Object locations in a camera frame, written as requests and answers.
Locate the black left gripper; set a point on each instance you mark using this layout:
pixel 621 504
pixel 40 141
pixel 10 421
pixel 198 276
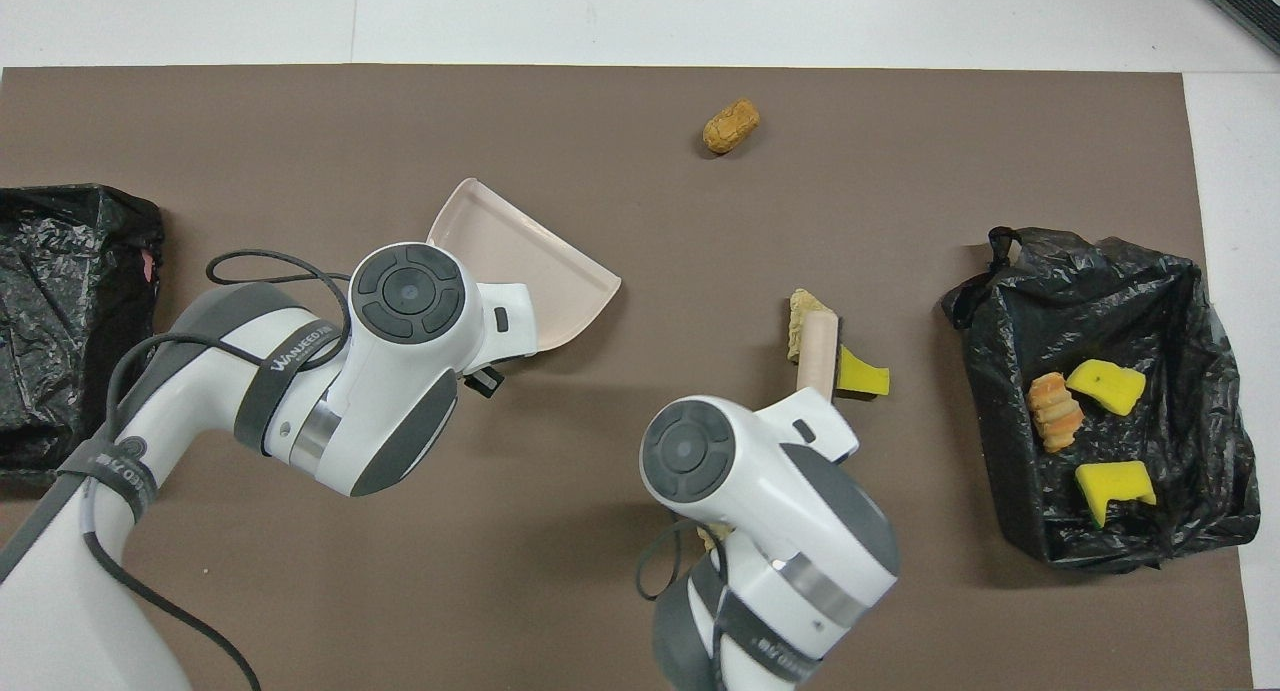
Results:
pixel 484 382

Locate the beige plastic dustpan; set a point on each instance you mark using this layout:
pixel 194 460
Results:
pixel 520 261

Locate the pale tan torn sponge piece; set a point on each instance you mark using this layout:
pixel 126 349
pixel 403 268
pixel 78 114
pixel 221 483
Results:
pixel 800 316
pixel 1055 413
pixel 711 538

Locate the beige brush black bristles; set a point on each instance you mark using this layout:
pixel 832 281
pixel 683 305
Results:
pixel 818 356

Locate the orange-brown sponge lump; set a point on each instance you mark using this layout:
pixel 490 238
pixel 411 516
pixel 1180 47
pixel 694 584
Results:
pixel 730 128

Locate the small yellow sponge wedge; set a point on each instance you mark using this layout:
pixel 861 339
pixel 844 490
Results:
pixel 865 378

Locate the yellow sponge piece dark dot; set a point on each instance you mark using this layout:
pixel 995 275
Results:
pixel 1105 388

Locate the notched yellow green sponge piece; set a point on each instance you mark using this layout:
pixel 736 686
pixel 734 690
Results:
pixel 1115 481

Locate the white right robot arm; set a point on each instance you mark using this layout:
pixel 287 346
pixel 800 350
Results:
pixel 800 511

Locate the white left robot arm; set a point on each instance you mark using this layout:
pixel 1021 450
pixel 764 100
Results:
pixel 370 391

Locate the black bag bin pink mark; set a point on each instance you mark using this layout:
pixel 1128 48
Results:
pixel 60 371

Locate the black bag-lined bin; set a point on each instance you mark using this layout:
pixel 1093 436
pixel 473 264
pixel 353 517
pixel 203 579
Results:
pixel 1180 441

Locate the brown table mat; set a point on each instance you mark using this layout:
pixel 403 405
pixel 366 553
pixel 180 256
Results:
pixel 560 491

